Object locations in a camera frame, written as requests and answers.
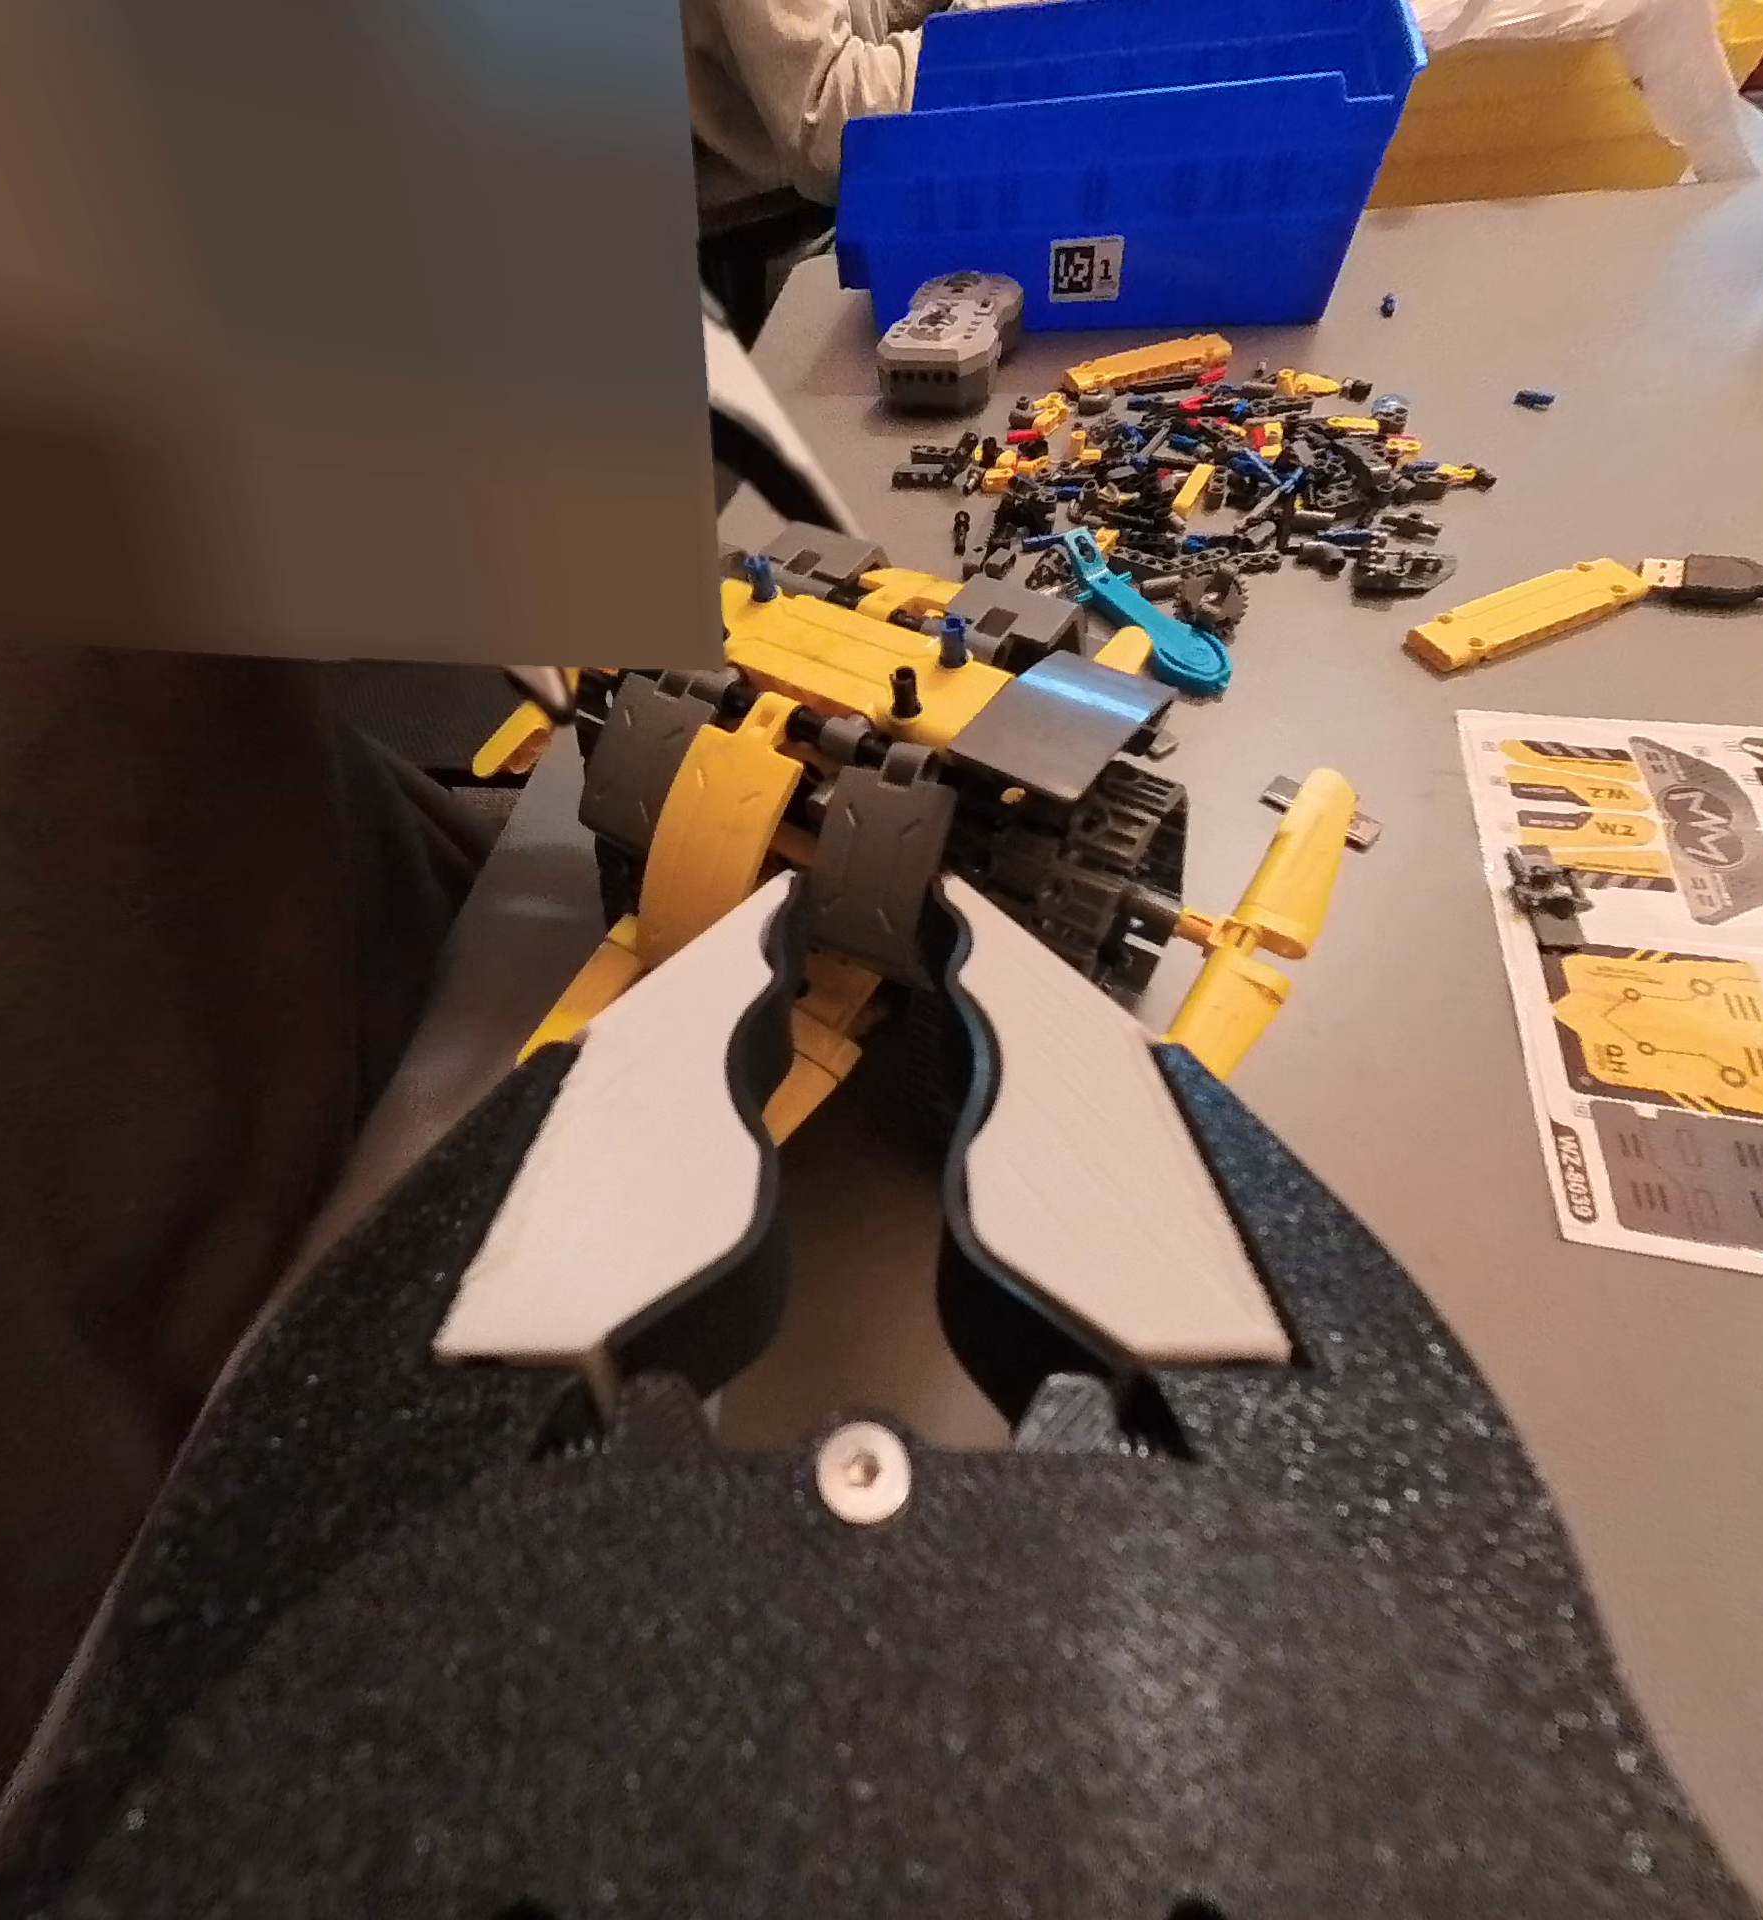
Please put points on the person's brown clothing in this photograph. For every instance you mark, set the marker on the person's brown clothing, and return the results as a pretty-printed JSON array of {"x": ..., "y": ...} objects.
[{"x": 147, "y": 1050}]

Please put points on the pile of small toy parts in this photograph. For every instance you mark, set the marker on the pile of small toy parts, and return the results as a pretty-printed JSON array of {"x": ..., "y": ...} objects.
[{"x": 1212, "y": 480}]

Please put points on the white plastic bag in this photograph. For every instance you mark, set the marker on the white plastic bag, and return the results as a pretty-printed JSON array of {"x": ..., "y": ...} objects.
[{"x": 1677, "y": 90}]

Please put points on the yellow long toy panel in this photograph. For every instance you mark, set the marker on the yellow long toy panel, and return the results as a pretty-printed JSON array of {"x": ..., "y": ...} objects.
[
  {"x": 1520, "y": 618},
  {"x": 1144, "y": 365}
]

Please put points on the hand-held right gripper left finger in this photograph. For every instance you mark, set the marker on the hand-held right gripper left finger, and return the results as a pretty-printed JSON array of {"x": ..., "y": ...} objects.
[{"x": 627, "y": 1171}]

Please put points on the yellow grey sticker sheet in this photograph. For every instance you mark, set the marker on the yellow grey sticker sheet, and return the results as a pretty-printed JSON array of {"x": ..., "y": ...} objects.
[{"x": 1661, "y": 1035}]

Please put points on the teal toy separator tool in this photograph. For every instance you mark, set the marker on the teal toy separator tool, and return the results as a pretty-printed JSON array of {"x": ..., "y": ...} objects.
[{"x": 1180, "y": 652}]

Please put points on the yellow grey toy tracked vehicle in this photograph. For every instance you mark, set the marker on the yellow grey toy tracked vehicle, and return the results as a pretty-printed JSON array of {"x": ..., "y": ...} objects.
[{"x": 853, "y": 660}]

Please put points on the yellow plastic bin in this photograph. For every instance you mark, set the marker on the yellow plastic bin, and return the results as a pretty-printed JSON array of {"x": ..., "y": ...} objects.
[{"x": 1525, "y": 136}]

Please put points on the small black toy part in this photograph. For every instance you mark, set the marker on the small black toy part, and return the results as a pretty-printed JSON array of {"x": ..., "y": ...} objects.
[{"x": 1549, "y": 891}]

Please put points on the blue plastic bin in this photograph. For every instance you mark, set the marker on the blue plastic bin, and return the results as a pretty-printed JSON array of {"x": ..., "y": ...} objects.
[{"x": 1123, "y": 180}]

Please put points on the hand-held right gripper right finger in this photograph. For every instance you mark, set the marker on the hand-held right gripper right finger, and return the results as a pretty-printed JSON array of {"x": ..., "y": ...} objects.
[{"x": 1107, "y": 1184}]

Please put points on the small dark grey toy part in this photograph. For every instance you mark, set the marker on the small dark grey toy part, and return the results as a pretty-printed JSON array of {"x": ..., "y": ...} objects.
[{"x": 1279, "y": 793}]

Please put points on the grey brick motor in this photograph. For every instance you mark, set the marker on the grey brick motor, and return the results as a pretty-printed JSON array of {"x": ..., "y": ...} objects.
[{"x": 948, "y": 353}]

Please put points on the grey toy panel part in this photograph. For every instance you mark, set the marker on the grey toy panel part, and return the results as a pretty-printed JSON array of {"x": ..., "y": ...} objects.
[{"x": 882, "y": 864}]

